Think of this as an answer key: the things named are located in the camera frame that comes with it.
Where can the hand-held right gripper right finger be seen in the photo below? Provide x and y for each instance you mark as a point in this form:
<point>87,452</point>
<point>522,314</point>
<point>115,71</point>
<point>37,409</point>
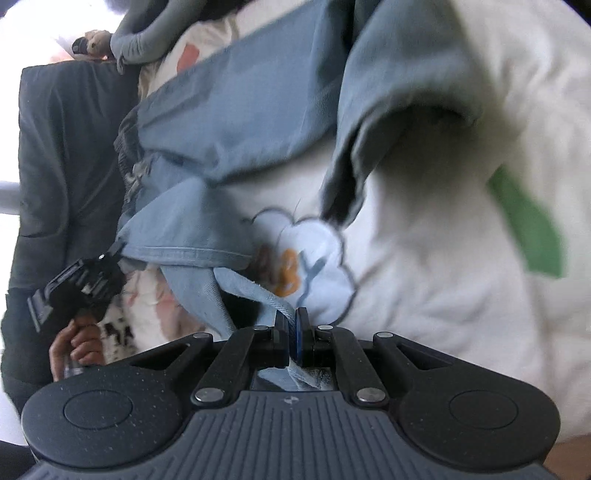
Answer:
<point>302,337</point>

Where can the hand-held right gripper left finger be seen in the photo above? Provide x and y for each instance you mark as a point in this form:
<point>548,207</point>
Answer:
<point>281,344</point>

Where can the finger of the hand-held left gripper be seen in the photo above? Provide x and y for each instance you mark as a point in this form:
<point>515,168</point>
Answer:
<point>104,277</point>

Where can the blue denim pants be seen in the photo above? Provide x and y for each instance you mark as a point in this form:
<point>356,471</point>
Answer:
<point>254,115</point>

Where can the person's left hand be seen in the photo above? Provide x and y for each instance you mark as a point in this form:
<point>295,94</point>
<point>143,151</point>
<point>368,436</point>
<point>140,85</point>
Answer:
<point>85,346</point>

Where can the dark grey cushion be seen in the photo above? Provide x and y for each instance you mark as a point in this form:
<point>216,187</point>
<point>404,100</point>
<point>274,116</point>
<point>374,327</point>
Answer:
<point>60,161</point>

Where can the bear printed blanket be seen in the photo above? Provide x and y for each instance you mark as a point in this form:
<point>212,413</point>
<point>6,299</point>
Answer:
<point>438,300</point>

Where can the teddy bear toy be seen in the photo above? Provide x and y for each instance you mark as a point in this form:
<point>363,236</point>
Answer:
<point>97,41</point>

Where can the grey neck pillow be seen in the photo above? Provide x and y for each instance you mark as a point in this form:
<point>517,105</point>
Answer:
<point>138,41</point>

